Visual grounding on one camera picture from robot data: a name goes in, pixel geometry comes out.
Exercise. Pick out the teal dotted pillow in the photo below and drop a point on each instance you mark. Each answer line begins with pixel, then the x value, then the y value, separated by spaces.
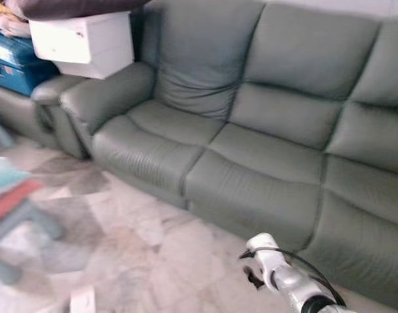
pixel 3 176

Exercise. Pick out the grey leather armchair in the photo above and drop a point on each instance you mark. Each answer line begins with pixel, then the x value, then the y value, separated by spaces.
pixel 16 111

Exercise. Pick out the white drawer cabinet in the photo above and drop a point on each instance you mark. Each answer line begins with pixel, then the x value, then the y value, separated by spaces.
pixel 81 39

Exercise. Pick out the pale mixed laundry pile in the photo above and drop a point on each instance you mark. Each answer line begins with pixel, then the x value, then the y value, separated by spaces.
pixel 6 26

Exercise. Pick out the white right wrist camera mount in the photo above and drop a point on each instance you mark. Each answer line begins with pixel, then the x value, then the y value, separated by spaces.
pixel 264 251

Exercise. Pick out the blue suitcase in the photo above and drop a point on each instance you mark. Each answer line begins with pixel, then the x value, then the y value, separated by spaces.
pixel 16 65

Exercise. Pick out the dark brown cushion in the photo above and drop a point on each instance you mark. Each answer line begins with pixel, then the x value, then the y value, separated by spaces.
pixel 75 6

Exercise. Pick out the orange pillow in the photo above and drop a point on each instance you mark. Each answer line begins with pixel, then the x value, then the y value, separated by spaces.
pixel 10 202

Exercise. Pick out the grey green leather sofa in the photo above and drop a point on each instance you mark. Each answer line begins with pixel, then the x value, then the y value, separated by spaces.
pixel 264 150

